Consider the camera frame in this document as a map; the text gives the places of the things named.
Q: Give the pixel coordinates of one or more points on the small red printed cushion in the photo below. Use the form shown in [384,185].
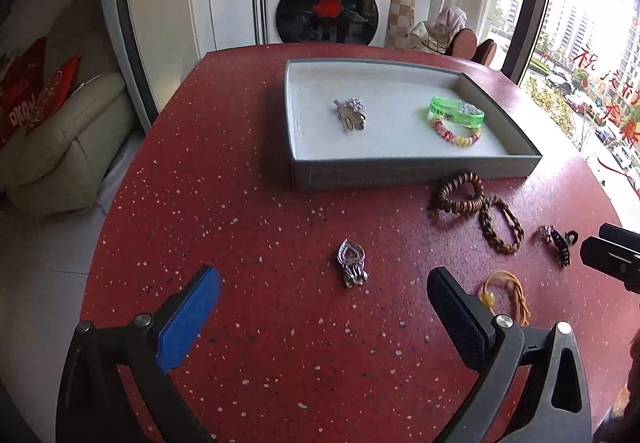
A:
[57,88]

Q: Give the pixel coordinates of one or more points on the black hair claw clip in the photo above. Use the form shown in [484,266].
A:
[562,250]

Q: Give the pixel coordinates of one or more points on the white towel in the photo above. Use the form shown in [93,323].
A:
[452,20]

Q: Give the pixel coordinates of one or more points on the white fabric bag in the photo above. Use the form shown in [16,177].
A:
[422,35]

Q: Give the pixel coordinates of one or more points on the silver flower hair clip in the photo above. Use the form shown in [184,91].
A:
[350,118]

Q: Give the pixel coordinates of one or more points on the red window decals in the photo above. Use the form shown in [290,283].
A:
[605,83]

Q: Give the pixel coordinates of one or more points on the brown round-back chair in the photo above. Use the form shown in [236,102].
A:
[485,52]
[465,43]

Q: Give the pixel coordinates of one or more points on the cream leather sofa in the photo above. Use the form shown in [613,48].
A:
[65,143]

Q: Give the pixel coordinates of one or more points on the checkered beige panel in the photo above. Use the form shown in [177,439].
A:
[400,8]

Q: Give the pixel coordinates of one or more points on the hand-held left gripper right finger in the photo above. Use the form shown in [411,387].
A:
[457,318]

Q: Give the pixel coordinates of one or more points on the grey jewelry tray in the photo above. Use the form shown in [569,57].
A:
[400,148]

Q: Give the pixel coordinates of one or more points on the large red printed cushion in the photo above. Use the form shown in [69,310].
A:
[17,93]

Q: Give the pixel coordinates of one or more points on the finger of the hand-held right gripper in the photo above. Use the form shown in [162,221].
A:
[622,237]
[610,260]

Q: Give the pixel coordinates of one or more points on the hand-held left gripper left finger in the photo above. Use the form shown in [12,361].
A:
[190,318]

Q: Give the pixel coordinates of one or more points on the small silver rhinestone clip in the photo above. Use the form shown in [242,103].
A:
[543,233]

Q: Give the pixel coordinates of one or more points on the silver heart hair clip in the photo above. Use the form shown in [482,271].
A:
[350,255]

